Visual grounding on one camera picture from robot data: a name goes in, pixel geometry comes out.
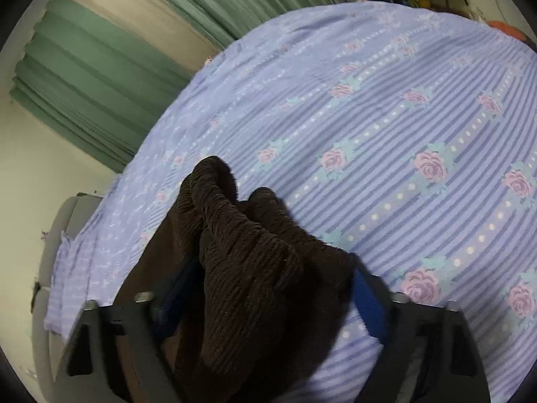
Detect dark brown fleece pants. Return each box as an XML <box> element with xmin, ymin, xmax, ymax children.
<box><xmin>115</xmin><ymin>156</ymin><xmax>353</xmax><ymax>402</ymax></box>

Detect grey padded headboard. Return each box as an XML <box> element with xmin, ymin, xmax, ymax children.
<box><xmin>31</xmin><ymin>193</ymin><xmax>102</xmax><ymax>402</ymax></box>

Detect blue floral bed sheet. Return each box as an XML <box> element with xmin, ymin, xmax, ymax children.
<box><xmin>54</xmin><ymin>2</ymin><xmax>536</xmax><ymax>402</ymax></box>

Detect green curtain left panel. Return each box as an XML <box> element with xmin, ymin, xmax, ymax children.
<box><xmin>10</xmin><ymin>0</ymin><xmax>191</xmax><ymax>173</ymax></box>

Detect orange metal stool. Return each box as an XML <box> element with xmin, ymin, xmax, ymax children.
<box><xmin>488</xmin><ymin>20</ymin><xmax>527</xmax><ymax>42</ymax></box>

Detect beige sheer curtain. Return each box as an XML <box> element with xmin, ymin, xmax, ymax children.
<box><xmin>73</xmin><ymin>0</ymin><xmax>219</xmax><ymax>74</ymax></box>

